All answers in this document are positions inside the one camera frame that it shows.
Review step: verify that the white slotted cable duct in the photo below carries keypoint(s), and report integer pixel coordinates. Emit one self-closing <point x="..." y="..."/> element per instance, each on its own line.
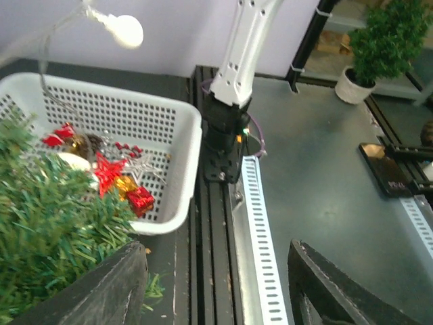
<point x="271" y="299"/>

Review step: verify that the cream wooden heart ornament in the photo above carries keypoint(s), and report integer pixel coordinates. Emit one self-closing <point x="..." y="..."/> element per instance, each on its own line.
<point x="79" y="163"/>

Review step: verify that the black phone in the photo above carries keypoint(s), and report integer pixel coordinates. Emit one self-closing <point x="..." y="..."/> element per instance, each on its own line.
<point x="388" y="175"/>

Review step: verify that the red gift box ornament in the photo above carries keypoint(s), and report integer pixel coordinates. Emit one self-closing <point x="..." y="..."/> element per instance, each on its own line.
<point x="140" y="201"/>

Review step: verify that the potted green topiary plant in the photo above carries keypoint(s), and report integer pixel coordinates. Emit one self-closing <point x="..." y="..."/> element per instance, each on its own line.
<point x="393" y="36"/>

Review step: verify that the white perforated plastic basket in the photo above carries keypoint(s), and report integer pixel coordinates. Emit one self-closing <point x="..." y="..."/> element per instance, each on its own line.
<point x="167" y="130"/>

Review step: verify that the pinecone with gold bow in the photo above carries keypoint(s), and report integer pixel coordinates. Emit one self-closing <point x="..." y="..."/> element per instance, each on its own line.
<point x="84" y="146"/>

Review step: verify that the silver star ornament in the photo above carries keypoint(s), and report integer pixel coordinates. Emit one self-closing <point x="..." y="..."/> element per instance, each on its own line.
<point x="138" y="167"/>

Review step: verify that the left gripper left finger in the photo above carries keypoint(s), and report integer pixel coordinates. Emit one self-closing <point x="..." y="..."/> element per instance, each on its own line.
<point x="112" y="293"/>

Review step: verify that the small green christmas tree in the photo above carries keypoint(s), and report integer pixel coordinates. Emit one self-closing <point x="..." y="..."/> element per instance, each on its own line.
<point x="54" y="227"/>

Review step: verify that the red berry sprig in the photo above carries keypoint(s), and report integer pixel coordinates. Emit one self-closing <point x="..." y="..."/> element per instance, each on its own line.
<point x="130" y="151"/>

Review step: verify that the gold gift box ornament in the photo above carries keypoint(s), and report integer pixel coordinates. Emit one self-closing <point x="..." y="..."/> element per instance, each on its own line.
<point x="124" y="184"/>

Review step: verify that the red star ornament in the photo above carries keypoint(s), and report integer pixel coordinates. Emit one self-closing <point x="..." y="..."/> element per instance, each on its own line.
<point x="106" y="172"/>

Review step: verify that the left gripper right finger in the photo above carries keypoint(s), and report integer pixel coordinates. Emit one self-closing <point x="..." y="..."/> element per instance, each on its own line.
<point x="320" y="293"/>

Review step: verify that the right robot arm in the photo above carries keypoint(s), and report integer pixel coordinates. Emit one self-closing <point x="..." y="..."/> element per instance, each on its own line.
<point x="225" y="109"/>

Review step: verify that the right black corner post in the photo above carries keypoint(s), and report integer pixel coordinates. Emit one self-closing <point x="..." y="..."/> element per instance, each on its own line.
<point x="322" y="12"/>

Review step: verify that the white bulb string lights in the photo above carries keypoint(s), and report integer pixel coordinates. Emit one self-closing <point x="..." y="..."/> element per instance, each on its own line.
<point x="126" y="30"/>

